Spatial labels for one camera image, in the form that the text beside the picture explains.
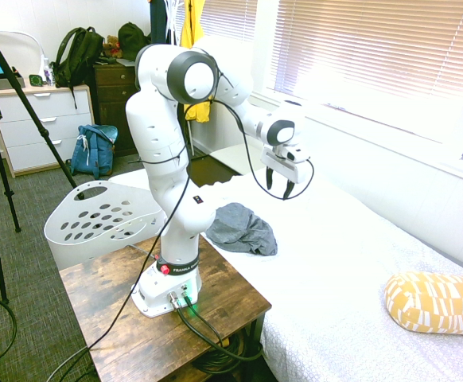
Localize grey shirt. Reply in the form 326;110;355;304
205;201;279;256

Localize white perforated laundry basket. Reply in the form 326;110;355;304
43;179;168;271

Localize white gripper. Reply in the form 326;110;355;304
259;145;302;201

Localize white spray bottle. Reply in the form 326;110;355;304
40;55;56;87

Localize wide window blind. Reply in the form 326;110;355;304
270;0;463;111

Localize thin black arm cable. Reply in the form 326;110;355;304
44;47;315;382

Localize thick black base cable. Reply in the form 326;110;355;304
174;304;263;361
183;296;232;347

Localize white plastic hangers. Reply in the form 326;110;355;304
162;0;185;45

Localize dark wooden dresser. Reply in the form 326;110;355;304
91;59;139;158

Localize blue backpack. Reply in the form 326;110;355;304
70;123;119;180

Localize brown teddy bear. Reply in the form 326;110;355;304
103;34;123;60

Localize dark green backpack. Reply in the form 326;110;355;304
52;26;105;111

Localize dark green bag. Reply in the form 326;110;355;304
118;21;152;61

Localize yellow white patterned pillow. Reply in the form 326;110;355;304
383;271;463;338

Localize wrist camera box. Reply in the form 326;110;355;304
275;143;312;165

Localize white drawer dresser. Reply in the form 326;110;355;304
0;83;95;179

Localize yellow jacket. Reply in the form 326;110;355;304
179;0;212;124

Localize white bed blanket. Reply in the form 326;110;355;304
107;142;463;382

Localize coiled black cable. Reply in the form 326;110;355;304
191;333;264;376

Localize rustic wooden side table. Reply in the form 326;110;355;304
58;234;273;382

